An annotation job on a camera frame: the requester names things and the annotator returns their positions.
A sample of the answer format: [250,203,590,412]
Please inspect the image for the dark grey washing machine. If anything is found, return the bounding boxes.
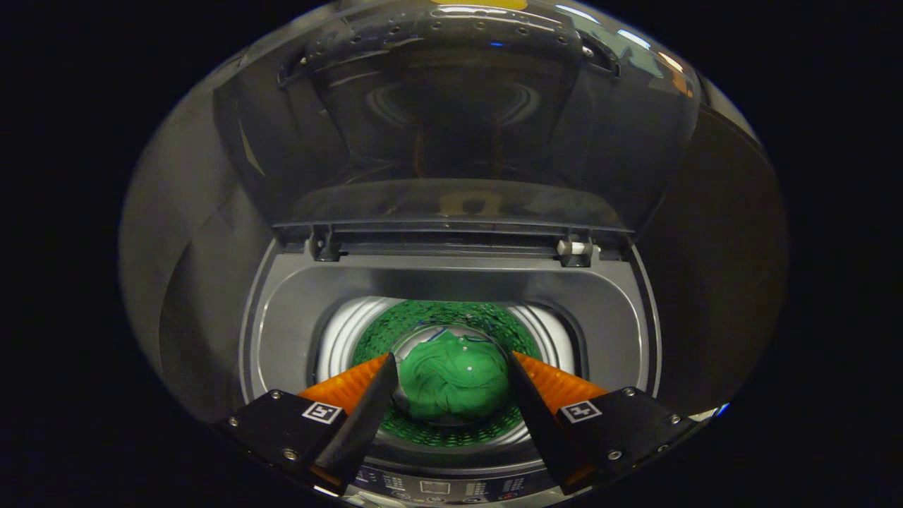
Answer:
[236,224,664,507]

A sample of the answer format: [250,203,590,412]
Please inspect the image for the green polo shirt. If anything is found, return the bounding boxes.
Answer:
[397,330,510,423]

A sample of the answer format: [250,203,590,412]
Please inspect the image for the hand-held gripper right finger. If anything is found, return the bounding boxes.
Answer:
[508,351,706,495]

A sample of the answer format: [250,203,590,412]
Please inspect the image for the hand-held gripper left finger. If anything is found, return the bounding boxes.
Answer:
[214,354,398,495]

